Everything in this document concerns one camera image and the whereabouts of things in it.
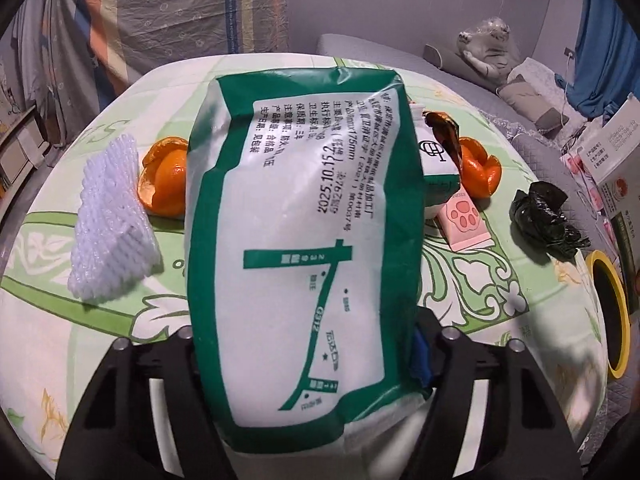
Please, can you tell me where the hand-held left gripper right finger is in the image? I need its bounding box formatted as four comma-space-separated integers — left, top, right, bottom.
395, 307, 583, 480

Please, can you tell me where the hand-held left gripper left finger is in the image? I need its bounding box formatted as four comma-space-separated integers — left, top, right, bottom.
55, 325, 236, 480

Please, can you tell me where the pink paw print tube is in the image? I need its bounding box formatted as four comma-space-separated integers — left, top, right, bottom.
434, 194, 493, 251

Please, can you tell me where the large white green tissue packet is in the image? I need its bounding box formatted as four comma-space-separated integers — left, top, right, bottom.
182, 66, 426, 456

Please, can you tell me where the yellow rimmed bin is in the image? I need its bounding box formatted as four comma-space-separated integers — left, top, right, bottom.
585, 251, 632, 378

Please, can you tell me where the white foam fruit net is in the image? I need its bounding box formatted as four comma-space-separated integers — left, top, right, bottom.
67, 132, 163, 303

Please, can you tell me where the crumpled black plastic bag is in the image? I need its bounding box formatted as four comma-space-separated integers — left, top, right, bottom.
510, 181, 591, 261

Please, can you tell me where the small white green packet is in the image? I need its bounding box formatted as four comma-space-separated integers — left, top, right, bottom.
410, 102, 463, 220

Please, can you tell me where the orange peel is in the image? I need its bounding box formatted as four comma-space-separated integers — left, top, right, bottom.
457, 136, 502, 198
137, 136, 191, 218

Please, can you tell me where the brown snack wrapper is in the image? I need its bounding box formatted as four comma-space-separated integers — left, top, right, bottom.
424, 111, 463, 173

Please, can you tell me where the pink printed carton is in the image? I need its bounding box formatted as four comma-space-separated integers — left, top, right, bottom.
560, 147, 617, 221

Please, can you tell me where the wooden shelf unit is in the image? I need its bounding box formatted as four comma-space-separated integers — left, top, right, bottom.
0, 102, 51, 201

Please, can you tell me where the grey beige cushion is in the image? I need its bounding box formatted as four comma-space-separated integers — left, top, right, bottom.
497, 57, 573, 140

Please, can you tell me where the white printed carton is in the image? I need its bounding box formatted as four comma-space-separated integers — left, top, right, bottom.
597, 92, 640, 281

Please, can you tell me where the grey bolster pillow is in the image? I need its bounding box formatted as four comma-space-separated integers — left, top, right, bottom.
424, 44, 501, 93

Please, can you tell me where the plush tiger in plastic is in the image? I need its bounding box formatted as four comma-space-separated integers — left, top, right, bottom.
457, 17, 523, 93

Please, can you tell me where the grey hanging cloth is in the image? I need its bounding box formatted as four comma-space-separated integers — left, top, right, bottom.
10, 0, 131, 156

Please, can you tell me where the blue curtain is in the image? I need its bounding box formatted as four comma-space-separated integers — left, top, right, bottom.
555, 0, 640, 121

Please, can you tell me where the plastic wrapped mattress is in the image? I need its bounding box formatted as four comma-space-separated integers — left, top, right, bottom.
75, 0, 291, 78

